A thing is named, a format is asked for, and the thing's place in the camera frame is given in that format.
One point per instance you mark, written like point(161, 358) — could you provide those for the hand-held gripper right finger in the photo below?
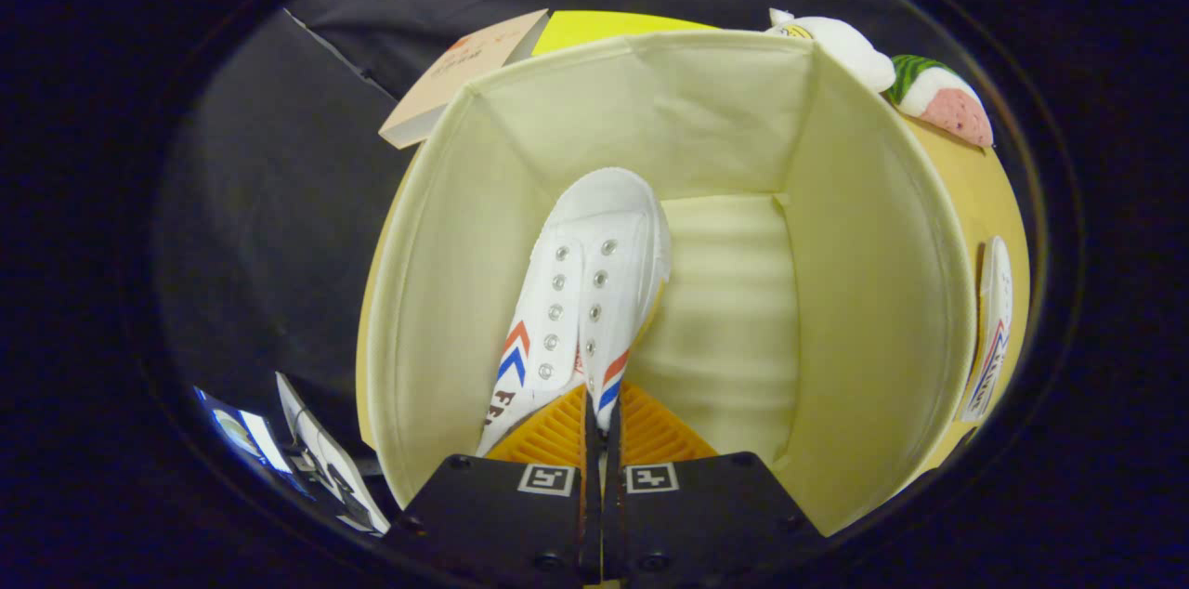
point(706, 515)

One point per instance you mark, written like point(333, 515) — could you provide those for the white plush toy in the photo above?
point(841, 45)

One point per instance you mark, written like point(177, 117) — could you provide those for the black backdrop cloth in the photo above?
point(260, 199)

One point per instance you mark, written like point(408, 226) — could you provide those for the foldable fabric storage box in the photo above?
point(836, 310)

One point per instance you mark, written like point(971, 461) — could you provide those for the beige book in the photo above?
point(455, 73)

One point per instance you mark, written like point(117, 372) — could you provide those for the white canvas shoe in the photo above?
point(594, 236)
point(992, 329)

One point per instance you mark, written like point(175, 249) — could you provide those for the yellow book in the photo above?
point(594, 27)

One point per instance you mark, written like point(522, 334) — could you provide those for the watermelon slice plush toy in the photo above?
point(947, 101)

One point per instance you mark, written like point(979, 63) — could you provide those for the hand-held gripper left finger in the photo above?
point(492, 515)

